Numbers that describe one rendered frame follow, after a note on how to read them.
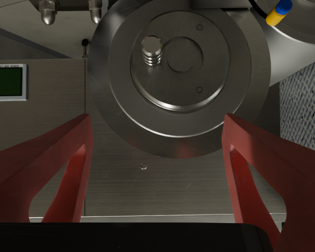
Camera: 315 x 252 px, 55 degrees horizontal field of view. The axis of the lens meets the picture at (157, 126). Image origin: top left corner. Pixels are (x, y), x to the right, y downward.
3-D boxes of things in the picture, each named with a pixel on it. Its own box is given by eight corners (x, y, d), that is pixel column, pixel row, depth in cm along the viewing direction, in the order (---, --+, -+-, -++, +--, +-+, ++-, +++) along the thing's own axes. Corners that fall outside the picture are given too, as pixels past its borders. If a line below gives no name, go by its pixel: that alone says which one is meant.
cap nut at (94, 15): (105, -4, 57) (105, 19, 56) (108, 5, 60) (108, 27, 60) (85, -4, 57) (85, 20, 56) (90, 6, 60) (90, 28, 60)
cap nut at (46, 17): (54, -3, 57) (54, 20, 56) (60, 6, 60) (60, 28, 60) (35, -3, 57) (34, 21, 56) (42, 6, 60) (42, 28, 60)
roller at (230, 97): (258, 3, 24) (245, 145, 24) (206, 78, 50) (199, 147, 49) (116, -13, 25) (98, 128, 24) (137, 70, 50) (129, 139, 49)
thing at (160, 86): (232, 109, 22) (129, 108, 22) (226, 112, 24) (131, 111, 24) (231, 9, 23) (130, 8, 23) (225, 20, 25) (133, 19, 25)
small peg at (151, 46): (162, 55, 19) (140, 55, 19) (161, 67, 22) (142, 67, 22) (162, 34, 20) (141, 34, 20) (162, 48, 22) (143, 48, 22)
